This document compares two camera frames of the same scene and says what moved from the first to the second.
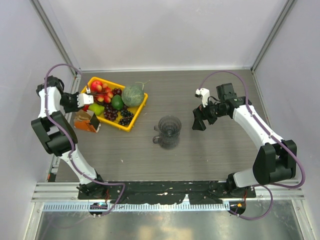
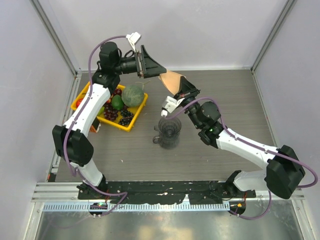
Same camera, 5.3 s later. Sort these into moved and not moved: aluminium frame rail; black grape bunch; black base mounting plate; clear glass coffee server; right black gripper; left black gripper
Moved: left black gripper; right black gripper
Not moved: clear glass coffee server; black base mounting plate; aluminium frame rail; black grape bunch
